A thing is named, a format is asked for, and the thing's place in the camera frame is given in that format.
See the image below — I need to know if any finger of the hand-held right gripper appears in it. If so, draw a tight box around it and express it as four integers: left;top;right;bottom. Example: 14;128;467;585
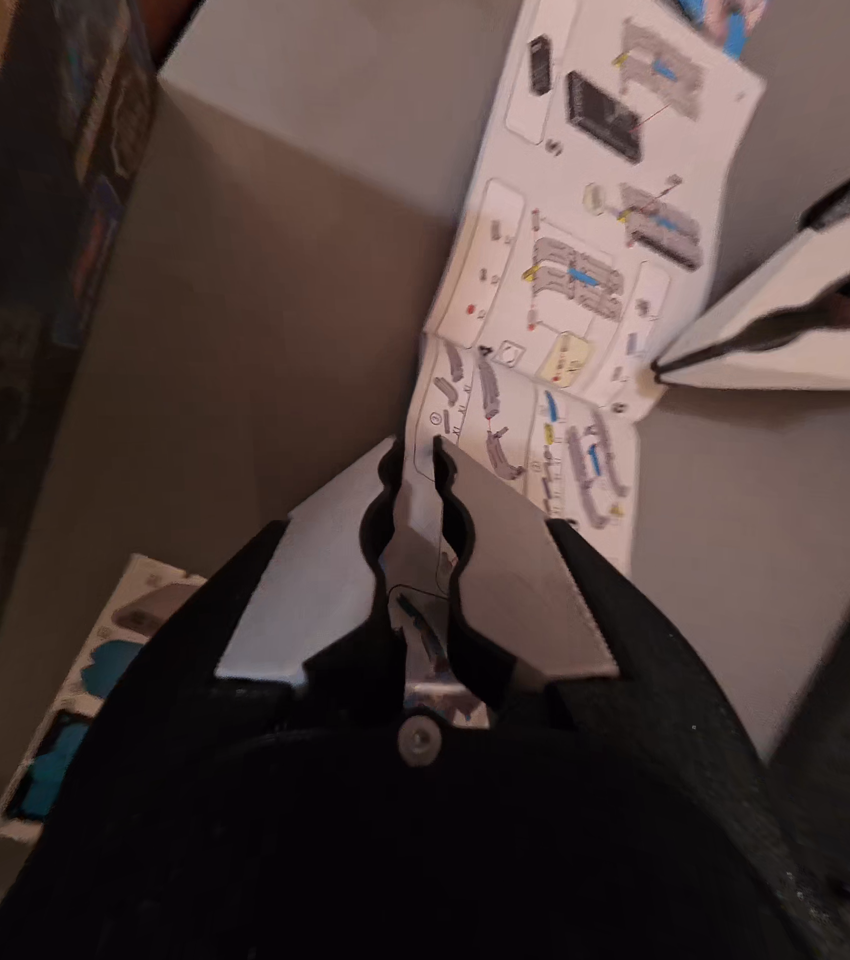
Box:
653;201;850;374
656;313;850;393

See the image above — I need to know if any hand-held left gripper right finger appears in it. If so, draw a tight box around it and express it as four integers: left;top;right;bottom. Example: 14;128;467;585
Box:
431;435;618;700

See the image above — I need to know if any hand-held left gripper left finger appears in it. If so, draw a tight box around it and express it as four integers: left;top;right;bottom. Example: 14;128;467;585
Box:
213;435;407;687

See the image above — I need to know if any blue cover booklet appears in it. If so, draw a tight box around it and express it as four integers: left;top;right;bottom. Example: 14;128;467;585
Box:
665;0;771;61

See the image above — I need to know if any white instruction booklet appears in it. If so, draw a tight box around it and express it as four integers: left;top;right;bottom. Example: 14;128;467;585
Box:
387;0;767;729

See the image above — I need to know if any grey desk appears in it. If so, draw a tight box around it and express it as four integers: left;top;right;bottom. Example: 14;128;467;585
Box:
0;0;850;931

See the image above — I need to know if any blue sticker sheet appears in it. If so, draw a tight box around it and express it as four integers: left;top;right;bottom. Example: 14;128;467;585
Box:
0;553;208;841

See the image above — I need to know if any dark blue toy box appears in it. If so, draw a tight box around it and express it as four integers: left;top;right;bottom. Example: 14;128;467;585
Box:
0;0;159;740

